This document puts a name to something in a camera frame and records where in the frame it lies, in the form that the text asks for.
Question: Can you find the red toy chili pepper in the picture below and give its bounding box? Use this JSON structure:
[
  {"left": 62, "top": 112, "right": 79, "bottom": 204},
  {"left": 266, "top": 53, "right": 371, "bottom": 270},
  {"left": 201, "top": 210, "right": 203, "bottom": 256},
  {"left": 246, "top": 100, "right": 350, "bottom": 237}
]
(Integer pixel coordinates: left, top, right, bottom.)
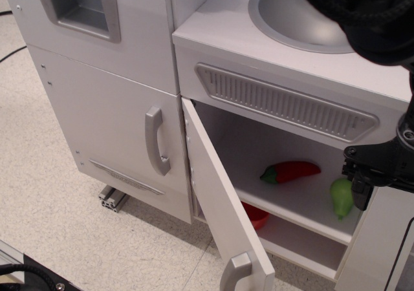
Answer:
[{"left": 260, "top": 161, "right": 321, "bottom": 184}]

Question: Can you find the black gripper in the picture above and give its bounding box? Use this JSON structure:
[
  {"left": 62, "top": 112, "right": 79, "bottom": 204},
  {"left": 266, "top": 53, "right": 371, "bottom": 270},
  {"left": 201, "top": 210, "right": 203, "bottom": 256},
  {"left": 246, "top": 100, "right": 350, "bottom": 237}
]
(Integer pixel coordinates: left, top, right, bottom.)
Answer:
[{"left": 343, "top": 138, "right": 413, "bottom": 211}]

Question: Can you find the green toy pear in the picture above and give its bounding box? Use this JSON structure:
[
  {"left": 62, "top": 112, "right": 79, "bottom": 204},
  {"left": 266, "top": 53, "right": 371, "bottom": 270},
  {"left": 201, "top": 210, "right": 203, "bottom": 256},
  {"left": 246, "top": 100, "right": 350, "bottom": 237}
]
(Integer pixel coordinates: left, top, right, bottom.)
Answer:
[{"left": 330, "top": 178, "right": 354, "bottom": 221}]

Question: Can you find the white toy kitchen cabinet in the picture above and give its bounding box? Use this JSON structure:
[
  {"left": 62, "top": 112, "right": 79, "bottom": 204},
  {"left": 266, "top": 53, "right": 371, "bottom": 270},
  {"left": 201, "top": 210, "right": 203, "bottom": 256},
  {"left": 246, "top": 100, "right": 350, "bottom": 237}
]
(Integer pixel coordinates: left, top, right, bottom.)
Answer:
[{"left": 173, "top": 0, "right": 413, "bottom": 290}]

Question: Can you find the aluminium extrusion rail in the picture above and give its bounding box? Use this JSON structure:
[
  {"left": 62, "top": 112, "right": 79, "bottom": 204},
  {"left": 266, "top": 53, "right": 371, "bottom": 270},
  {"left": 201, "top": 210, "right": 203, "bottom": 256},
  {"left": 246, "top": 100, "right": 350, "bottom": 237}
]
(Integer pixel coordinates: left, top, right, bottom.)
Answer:
[{"left": 98, "top": 185, "right": 129, "bottom": 213}]

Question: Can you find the red toy cup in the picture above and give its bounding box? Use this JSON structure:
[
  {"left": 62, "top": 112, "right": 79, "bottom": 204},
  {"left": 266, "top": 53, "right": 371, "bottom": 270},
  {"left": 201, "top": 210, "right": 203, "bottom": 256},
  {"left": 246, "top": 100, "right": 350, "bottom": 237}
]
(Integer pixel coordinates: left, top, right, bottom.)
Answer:
[{"left": 242, "top": 202, "right": 270, "bottom": 230}]

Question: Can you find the silver fridge emblem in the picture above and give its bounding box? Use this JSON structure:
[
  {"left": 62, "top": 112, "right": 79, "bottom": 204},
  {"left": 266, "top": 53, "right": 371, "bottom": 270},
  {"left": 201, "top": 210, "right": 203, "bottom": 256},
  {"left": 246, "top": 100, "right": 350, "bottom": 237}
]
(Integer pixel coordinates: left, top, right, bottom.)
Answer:
[{"left": 89, "top": 158, "right": 165, "bottom": 195}]

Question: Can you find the white cabinet door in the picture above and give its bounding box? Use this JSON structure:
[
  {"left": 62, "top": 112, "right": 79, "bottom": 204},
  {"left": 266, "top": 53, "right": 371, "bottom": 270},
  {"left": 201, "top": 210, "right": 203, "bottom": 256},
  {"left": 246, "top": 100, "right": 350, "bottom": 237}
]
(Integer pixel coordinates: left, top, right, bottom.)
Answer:
[
  {"left": 334, "top": 188, "right": 413, "bottom": 290},
  {"left": 182, "top": 98, "right": 275, "bottom": 290}
]

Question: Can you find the silver toy sink basin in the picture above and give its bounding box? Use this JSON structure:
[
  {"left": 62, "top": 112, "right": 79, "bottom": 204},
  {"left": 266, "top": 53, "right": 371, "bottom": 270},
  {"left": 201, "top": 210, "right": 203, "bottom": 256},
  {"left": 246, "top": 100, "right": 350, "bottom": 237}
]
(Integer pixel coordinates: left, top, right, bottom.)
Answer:
[{"left": 248, "top": 0, "right": 353, "bottom": 54}]

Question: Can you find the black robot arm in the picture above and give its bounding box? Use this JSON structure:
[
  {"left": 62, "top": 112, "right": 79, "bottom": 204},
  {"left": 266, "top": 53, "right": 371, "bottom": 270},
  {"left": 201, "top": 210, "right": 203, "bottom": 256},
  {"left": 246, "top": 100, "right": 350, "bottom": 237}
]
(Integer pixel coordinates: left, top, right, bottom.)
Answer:
[{"left": 307, "top": 0, "right": 413, "bottom": 210}]

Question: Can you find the silver fridge door handle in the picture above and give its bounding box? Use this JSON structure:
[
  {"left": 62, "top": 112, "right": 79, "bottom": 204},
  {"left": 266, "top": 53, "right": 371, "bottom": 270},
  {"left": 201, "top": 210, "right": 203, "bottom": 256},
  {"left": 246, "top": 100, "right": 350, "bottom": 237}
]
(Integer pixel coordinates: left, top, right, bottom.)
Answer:
[{"left": 145, "top": 106, "right": 171, "bottom": 176}]

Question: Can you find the grey vent panel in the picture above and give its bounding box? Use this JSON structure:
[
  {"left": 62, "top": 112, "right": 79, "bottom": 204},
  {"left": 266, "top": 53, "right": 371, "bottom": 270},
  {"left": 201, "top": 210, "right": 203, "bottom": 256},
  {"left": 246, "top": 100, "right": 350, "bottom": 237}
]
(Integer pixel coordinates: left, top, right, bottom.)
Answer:
[{"left": 195, "top": 63, "right": 379, "bottom": 143}]

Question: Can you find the black floor cable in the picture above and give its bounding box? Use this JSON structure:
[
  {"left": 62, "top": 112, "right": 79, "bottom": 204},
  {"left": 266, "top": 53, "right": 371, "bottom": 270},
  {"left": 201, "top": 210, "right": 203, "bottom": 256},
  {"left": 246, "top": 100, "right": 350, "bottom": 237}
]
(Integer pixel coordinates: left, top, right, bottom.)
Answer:
[{"left": 0, "top": 10, "right": 27, "bottom": 62}]

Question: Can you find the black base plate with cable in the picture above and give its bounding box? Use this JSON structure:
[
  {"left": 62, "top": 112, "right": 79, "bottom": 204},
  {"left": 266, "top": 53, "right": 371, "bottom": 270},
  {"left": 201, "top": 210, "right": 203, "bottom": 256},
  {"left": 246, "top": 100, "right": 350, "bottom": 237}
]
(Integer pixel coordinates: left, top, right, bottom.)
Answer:
[{"left": 1, "top": 255, "right": 81, "bottom": 290}]

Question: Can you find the white toy fridge unit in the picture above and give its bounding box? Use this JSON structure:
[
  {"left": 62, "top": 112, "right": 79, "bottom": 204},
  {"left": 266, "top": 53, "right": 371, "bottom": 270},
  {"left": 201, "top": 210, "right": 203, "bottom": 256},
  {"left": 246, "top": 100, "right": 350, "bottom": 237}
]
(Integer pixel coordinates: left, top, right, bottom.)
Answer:
[{"left": 8, "top": 0, "right": 193, "bottom": 222}]

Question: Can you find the silver ice dispenser recess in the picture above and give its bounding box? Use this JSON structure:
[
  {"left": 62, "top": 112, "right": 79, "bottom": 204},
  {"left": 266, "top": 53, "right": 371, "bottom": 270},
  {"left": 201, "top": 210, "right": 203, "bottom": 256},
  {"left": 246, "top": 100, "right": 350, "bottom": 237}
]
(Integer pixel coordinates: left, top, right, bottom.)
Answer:
[{"left": 40, "top": 0, "right": 121, "bottom": 43}]

